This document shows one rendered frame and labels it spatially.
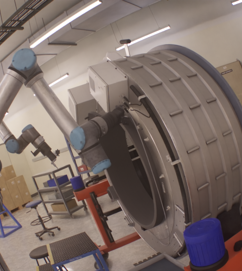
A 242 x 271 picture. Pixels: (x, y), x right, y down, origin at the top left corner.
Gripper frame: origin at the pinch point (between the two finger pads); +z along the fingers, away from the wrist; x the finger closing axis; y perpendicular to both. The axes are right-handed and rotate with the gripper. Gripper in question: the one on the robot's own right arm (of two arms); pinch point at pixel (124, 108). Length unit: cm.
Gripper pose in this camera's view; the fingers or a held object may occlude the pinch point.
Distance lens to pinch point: 150.1
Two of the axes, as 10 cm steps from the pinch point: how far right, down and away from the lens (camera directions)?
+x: 1.3, -7.9, -6.0
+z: 6.3, -4.0, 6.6
